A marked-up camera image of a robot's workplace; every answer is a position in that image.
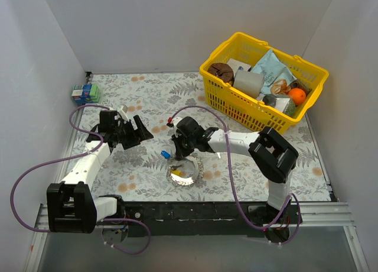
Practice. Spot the orange fruit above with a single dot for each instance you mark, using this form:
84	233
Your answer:
297	95

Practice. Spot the floral table mat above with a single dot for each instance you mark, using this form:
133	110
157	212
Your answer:
140	173

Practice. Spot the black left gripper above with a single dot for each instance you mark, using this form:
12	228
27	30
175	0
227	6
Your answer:
129	133

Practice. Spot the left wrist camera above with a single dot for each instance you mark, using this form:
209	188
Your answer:
122	111

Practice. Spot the white cylinder container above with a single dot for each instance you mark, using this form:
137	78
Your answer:
249	83

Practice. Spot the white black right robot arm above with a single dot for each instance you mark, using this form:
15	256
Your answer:
273	155

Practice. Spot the green speckled package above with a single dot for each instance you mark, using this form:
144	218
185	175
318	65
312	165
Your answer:
285	105

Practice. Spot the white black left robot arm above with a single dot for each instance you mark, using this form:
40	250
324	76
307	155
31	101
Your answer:
71	206

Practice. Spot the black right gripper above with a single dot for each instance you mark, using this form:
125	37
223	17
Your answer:
181	146

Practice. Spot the blue green sponge pack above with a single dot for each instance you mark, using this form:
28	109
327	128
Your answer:
88	93

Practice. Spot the white box in basket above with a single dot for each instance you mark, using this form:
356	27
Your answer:
238	65

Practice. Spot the steel disc with keyrings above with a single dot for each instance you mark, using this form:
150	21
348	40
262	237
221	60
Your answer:
191	168

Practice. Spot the light blue chips bag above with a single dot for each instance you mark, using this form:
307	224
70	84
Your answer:
275	73

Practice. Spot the brown round package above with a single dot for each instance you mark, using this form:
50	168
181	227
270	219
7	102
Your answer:
222	71

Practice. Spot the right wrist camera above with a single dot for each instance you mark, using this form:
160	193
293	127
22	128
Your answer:
172	122

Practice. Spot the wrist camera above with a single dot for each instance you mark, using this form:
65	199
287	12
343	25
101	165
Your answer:
172	122
122	111

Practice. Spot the yellow plastic basket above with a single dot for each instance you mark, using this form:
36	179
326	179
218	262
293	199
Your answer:
260	112

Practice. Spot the blue key tag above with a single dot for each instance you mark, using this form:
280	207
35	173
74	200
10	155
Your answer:
166	155

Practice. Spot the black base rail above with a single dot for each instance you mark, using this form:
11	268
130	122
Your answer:
205	218

